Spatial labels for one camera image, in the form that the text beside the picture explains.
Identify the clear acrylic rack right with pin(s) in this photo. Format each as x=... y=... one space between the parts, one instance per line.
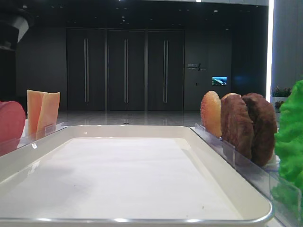
x=264 y=179

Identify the brown meat patty right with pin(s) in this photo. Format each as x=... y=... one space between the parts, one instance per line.
x=264 y=124

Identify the potted plant background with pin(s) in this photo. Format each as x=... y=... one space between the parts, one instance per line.
x=279 y=96

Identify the sesame bun top left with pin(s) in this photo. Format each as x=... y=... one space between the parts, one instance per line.
x=211 y=113

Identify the dark triple door panel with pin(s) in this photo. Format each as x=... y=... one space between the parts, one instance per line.
x=125 y=70

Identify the orange cheese slice left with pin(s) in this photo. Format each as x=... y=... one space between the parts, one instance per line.
x=34 y=103

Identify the small wall display screen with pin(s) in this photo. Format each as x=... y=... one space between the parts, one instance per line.
x=219 y=80

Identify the clear acrylic rack left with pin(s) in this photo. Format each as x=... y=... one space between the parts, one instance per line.
x=28 y=137

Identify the brown meat patty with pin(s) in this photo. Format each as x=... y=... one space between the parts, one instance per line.
x=236 y=125
x=264 y=124

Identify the white rectangular metal tray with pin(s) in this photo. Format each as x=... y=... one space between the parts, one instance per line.
x=125 y=176

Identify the brown meat patty left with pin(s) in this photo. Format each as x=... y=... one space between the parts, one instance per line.
x=236 y=125

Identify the clear acrylic rack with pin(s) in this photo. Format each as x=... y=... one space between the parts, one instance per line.
x=264 y=179
x=28 y=137

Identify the orange cheese slice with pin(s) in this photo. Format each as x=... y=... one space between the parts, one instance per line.
x=49 y=110
x=34 y=103

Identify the orange cheese slice right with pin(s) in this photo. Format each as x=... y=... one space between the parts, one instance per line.
x=49 y=110

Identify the green lettuce leaf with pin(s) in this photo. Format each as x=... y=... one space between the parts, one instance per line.
x=289 y=148

